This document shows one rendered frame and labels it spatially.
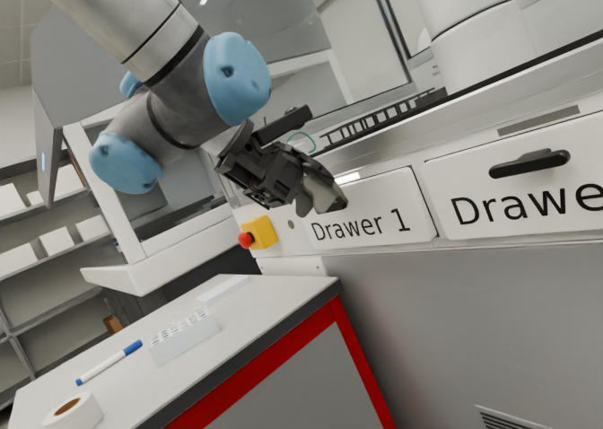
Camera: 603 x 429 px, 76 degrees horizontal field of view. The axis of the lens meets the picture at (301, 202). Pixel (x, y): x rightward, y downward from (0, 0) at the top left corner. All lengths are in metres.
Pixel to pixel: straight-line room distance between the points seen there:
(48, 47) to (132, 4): 1.10
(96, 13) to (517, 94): 0.40
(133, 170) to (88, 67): 1.01
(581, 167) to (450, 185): 0.14
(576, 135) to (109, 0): 0.42
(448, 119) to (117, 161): 0.39
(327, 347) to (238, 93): 0.55
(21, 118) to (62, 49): 3.50
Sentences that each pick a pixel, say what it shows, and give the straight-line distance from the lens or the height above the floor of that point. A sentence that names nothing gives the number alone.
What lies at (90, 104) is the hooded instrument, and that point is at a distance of 1.39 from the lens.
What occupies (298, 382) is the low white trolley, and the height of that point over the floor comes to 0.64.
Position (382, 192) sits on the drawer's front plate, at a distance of 0.59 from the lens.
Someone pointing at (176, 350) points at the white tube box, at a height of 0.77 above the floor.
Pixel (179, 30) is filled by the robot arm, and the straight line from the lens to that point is 0.37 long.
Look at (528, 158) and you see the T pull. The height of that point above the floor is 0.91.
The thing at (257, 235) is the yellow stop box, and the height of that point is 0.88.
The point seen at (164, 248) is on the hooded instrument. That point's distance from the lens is 1.34.
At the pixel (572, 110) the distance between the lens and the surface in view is 0.47.
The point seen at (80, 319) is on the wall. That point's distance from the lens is 4.70.
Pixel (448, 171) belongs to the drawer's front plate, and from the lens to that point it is 0.52.
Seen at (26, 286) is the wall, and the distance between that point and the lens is 4.65.
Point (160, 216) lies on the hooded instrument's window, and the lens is 1.37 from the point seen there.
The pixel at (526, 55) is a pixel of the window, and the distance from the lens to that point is 0.49.
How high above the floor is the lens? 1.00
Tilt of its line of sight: 6 degrees down
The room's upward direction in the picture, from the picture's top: 24 degrees counter-clockwise
